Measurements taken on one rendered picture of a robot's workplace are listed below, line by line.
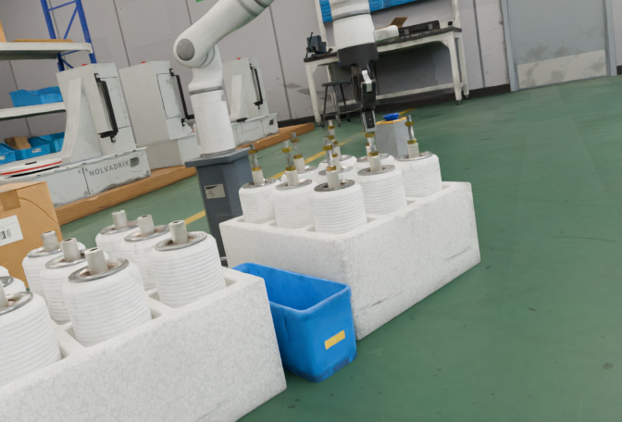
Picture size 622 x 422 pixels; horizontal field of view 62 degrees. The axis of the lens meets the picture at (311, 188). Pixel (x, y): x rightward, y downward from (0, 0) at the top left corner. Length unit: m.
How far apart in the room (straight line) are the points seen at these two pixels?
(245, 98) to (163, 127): 1.29
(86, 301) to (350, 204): 0.45
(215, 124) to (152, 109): 2.37
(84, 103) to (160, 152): 0.68
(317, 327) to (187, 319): 0.20
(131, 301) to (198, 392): 0.15
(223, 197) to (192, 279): 0.70
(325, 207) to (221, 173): 0.55
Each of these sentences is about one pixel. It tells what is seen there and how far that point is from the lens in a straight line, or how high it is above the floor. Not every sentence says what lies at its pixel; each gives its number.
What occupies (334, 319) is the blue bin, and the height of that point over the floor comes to 0.08.
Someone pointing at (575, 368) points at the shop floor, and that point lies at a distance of 0.83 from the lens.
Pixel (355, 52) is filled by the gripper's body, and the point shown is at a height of 0.48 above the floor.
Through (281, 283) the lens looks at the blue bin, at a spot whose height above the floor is 0.09.
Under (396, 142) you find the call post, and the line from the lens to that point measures 1.32.
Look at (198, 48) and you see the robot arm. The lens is 1.40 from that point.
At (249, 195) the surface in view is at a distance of 1.09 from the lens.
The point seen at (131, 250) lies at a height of 0.24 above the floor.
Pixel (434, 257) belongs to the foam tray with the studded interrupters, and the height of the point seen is 0.07.
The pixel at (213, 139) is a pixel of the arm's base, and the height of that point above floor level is 0.35.
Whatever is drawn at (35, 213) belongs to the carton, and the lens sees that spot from 1.82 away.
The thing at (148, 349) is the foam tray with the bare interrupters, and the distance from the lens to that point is 0.70.
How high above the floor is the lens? 0.43
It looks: 11 degrees down
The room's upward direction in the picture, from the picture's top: 11 degrees counter-clockwise
